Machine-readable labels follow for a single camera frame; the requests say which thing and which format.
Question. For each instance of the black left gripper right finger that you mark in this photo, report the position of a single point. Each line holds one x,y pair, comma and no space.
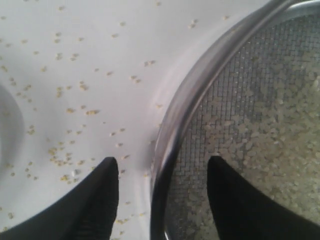
242,212

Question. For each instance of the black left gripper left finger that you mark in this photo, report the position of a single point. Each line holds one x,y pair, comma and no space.
87,212

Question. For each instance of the yellow grain pile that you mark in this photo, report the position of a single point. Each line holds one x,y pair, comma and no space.
264,120

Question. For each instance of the round steel mesh sieve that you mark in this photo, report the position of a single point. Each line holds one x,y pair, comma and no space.
279,29

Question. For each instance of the white rectangular plastic tray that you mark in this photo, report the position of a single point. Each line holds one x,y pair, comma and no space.
87,87

